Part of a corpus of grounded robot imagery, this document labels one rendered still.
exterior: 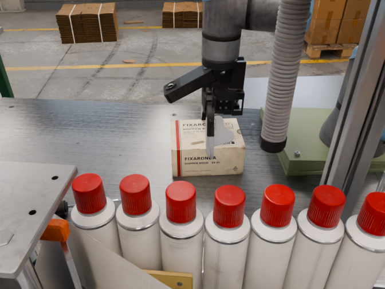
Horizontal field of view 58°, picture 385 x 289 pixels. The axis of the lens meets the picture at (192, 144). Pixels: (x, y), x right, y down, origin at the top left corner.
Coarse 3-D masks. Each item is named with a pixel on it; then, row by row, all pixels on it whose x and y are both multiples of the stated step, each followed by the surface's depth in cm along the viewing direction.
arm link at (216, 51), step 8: (208, 40) 64; (240, 40) 66; (208, 48) 65; (216, 48) 64; (224, 48) 64; (232, 48) 64; (208, 56) 65; (216, 56) 65; (224, 56) 65; (232, 56) 65
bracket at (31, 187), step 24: (0, 168) 30; (24, 168) 30; (48, 168) 30; (72, 168) 30; (0, 192) 28; (24, 192) 28; (48, 192) 28; (0, 216) 26; (24, 216) 26; (48, 216) 26; (0, 240) 24; (24, 240) 24; (0, 264) 22; (24, 264) 23
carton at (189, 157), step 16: (176, 128) 80; (192, 128) 80; (176, 144) 75; (192, 144) 75; (224, 144) 75; (240, 144) 75; (176, 160) 75; (192, 160) 75; (208, 160) 75; (224, 160) 76; (240, 160) 76; (176, 176) 77
